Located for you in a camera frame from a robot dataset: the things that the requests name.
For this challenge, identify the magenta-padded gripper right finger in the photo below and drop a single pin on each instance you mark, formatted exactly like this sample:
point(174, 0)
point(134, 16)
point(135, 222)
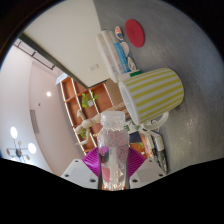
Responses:
point(149, 171)

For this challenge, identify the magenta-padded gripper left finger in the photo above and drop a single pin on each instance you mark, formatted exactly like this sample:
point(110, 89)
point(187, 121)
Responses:
point(79, 171)

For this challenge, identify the clear plastic water bottle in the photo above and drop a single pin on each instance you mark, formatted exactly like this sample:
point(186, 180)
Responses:
point(112, 150)

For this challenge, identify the wooden artist mannequin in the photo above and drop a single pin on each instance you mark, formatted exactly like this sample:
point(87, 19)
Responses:
point(88, 124)

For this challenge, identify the ceiling lights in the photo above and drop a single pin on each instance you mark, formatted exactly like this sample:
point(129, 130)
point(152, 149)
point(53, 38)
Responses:
point(32, 148)

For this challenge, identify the ceiling air vent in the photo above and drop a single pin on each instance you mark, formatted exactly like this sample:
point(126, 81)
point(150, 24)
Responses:
point(34, 121)

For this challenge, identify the orange wooden shelf unit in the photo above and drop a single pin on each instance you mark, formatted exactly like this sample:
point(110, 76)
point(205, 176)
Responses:
point(71, 96)

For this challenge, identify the yellow striped white mug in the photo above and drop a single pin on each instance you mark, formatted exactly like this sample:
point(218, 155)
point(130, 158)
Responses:
point(156, 95)

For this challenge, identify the tan chair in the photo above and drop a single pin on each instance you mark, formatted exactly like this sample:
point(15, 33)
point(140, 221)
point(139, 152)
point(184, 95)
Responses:
point(115, 93)

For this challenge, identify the green white small box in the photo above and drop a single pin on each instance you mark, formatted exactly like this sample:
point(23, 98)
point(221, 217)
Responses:
point(125, 76)

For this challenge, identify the small round badge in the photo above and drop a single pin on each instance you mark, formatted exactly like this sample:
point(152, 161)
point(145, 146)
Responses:
point(132, 63)
point(124, 47)
point(119, 33)

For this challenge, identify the flat round red coaster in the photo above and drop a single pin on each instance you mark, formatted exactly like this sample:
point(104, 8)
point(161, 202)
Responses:
point(135, 32)

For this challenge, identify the white wall switch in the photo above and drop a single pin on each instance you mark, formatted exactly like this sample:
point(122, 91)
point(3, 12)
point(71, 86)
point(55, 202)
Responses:
point(94, 67)

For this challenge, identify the black curtain rail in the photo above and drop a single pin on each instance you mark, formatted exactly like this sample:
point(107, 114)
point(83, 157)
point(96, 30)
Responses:
point(33, 53)

